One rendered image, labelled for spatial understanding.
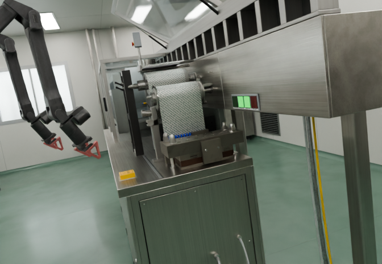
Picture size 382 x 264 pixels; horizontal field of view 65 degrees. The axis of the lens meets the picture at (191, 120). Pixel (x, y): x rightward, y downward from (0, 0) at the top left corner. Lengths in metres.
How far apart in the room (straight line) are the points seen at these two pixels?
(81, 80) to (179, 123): 5.63
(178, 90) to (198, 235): 0.74
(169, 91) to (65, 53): 5.72
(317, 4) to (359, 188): 0.63
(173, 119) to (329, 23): 0.93
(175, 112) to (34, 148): 5.91
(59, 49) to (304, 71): 6.53
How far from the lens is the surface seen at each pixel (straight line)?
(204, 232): 1.52
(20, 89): 1.81
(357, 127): 1.15
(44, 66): 1.33
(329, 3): 1.01
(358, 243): 1.30
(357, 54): 1.04
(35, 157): 7.34
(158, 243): 1.47
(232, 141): 1.51
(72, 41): 7.23
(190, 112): 1.62
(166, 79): 1.83
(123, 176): 1.46
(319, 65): 0.97
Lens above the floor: 1.30
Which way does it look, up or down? 7 degrees down
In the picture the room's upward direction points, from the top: 8 degrees counter-clockwise
